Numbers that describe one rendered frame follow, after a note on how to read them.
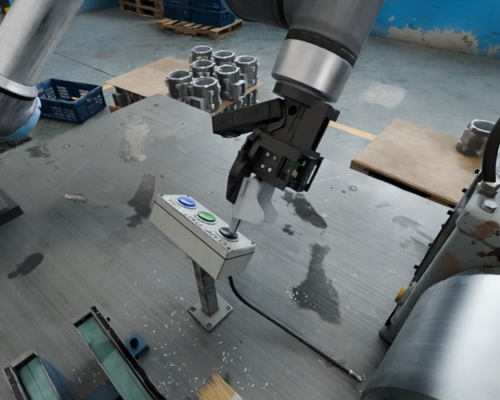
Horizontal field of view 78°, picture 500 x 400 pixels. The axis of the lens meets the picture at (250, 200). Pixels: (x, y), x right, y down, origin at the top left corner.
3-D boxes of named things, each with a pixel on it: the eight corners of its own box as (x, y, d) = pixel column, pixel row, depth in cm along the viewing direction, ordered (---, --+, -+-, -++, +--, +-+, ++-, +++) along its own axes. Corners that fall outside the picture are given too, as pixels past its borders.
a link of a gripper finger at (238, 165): (226, 204, 40) (251, 141, 38) (218, 198, 41) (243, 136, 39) (248, 203, 44) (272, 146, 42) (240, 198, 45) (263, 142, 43)
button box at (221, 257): (245, 271, 49) (259, 244, 47) (216, 282, 43) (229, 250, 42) (179, 217, 58) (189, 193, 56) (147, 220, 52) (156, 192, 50)
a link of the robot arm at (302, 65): (271, 32, 36) (305, 62, 44) (255, 74, 38) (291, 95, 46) (336, 49, 32) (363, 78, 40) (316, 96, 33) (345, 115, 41)
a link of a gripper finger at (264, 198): (256, 249, 43) (283, 190, 41) (227, 227, 46) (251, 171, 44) (267, 246, 46) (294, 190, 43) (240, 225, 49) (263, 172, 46)
